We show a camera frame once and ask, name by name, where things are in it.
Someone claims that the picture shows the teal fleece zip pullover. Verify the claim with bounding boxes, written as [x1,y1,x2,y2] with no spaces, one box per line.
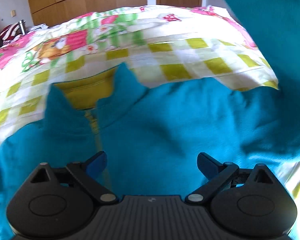
[0,0,300,240]

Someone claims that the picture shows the checkered floral bed quilt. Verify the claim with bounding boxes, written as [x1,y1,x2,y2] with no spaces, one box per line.
[0,4,300,198]

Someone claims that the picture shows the red white striped pillow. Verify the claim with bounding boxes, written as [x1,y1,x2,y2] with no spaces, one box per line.
[0,20,27,42]

